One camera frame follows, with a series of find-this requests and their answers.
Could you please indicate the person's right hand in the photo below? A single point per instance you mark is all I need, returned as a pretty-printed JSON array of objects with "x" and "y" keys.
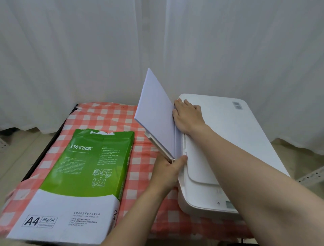
[{"x": 188, "y": 117}]

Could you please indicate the person's left hand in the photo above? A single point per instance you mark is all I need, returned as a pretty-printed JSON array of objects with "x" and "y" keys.
[{"x": 163, "y": 176}]

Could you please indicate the person's left thumb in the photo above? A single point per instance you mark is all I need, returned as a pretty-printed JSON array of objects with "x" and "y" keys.
[{"x": 181, "y": 162}]

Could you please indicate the person's right fingers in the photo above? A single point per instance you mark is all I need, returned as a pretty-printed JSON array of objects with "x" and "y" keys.
[{"x": 186, "y": 104}]

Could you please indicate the white printer paper tray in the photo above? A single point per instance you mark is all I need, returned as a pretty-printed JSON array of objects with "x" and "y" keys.
[{"x": 159, "y": 145}]

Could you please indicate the stack of white paper sheets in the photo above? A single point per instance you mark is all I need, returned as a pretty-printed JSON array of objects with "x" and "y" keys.
[{"x": 155, "y": 111}]

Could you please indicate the person's left forearm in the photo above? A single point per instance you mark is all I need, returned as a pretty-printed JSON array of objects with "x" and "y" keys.
[{"x": 136, "y": 218}]

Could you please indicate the person's right forearm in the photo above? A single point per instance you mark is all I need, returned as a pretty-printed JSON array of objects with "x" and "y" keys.
[{"x": 253, "y": 182}]

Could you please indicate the red white checkered tablecloth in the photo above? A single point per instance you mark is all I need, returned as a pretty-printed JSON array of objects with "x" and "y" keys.
[{"x": 141, "y": 164}]

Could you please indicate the green white paper ream package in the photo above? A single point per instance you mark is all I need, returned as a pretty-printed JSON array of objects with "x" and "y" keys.
[{"x": 83, "y": 182}]

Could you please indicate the white curtain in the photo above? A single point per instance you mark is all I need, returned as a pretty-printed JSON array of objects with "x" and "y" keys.
[{"x": 101, "y": 50}]

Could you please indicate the black table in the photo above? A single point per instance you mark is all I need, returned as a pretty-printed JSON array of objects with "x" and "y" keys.
[{"x": 48, "y": 144}]

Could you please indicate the white metal shelf rail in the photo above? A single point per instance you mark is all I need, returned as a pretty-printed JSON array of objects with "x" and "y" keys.
[{"x": 311, "y": 176}]

